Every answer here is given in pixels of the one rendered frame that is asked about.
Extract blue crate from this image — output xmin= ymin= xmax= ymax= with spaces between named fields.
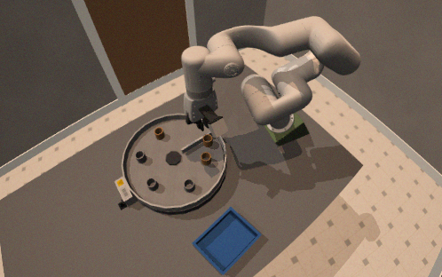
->
xmin=193 ymin=209 xmax=259 ymax=275

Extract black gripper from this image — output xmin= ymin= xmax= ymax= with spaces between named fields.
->
xmin=184 ymin=87 xmax=217 ymax=131

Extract grey metal ring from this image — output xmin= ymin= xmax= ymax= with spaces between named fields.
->
xmin=135 ymin=151 xmax=147 ymax=163
xmin=184 ymin=178 xmax=195 ymax=193
xmin=146 ymin=178 xmax=159 ymax=191

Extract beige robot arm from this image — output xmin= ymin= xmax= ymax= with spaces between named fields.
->
xmin=181 ymin=16 xmax=361 ymax=133

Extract bronze bushing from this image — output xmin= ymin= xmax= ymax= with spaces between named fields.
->
xmin=201 ymin=152 xmax=211 ymax=165
xmin=154 ymin=127 xmax=165 ymax=139
xmin=203 ymin=134 xmax=213 ymax=147

